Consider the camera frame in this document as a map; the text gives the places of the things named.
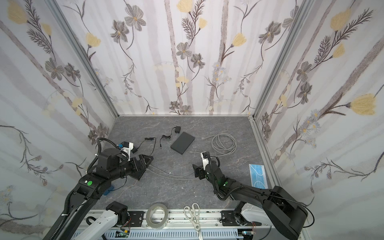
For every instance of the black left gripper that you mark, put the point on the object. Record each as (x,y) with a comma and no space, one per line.
(135,167)

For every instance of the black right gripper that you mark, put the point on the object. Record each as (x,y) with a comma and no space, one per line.
(202,172)

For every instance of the dark grey switch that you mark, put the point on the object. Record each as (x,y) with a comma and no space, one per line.
(182,143)

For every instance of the small black adapter with cable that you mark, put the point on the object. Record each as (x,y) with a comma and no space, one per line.
(176,130)

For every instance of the black power adapter with cable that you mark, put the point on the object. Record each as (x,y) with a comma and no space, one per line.
(136,148)

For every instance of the black ribbed network switch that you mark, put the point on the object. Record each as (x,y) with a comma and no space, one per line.
(137,172)

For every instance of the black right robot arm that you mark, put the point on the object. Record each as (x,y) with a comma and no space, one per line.
(287,215)

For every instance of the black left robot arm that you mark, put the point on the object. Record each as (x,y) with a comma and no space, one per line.
(111,163)

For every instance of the small blue object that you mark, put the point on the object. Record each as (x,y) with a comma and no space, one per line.
(109,190)

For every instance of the blue face mask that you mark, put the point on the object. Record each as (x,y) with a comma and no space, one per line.
(258,176)

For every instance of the clear tape roll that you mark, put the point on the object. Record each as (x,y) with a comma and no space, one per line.
(157,216)

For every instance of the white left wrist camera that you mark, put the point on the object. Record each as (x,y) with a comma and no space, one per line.
(127,148)

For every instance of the white handled scissors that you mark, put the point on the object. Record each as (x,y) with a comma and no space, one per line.
(192,213)

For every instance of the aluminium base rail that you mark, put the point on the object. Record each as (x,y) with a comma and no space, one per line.
(209,219)

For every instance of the white slotted cable duct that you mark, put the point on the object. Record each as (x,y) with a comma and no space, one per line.
(175,234)

